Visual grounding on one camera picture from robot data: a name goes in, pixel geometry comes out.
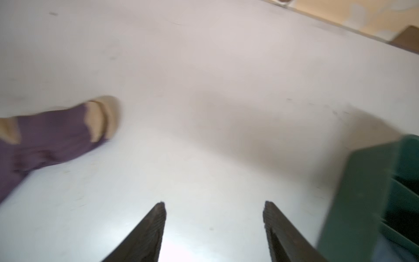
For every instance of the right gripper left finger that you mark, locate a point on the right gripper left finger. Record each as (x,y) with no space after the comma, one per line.
(143,244)

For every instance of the purple sock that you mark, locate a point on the purple sock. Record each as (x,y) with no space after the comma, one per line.
(32,142)

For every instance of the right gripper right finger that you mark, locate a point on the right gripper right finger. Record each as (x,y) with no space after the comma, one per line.
(286,243)

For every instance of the green divided plastic tray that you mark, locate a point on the green divided plastic tray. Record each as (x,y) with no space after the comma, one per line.
(378,196)

